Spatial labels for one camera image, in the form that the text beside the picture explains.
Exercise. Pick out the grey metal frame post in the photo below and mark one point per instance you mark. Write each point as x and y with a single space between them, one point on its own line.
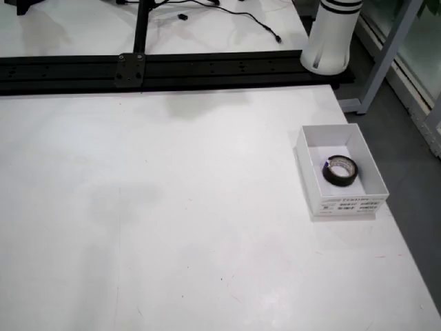
386 55

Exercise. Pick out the white six-joint robot arm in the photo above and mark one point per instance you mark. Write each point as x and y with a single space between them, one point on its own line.
330 38

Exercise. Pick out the black tape roll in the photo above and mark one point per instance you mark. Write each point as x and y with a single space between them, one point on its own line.
330 177

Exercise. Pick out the black stand foot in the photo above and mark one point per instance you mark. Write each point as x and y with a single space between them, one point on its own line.
29 6

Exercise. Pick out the black joint plate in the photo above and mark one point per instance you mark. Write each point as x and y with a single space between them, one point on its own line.
130 70

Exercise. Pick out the black upright profile post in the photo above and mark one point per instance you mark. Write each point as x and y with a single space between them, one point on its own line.
143 27

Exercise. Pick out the glass partition with rail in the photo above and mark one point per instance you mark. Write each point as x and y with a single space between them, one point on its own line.
417 103

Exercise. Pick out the green plant leaves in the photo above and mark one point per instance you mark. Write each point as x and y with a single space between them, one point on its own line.
430 6

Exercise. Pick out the small black connector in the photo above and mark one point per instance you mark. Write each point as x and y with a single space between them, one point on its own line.
182 16

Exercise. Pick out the white cardboard bin box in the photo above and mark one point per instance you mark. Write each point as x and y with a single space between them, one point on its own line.
344 203

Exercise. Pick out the black aluminium profile rail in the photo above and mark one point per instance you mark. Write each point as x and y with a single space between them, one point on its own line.
224 72

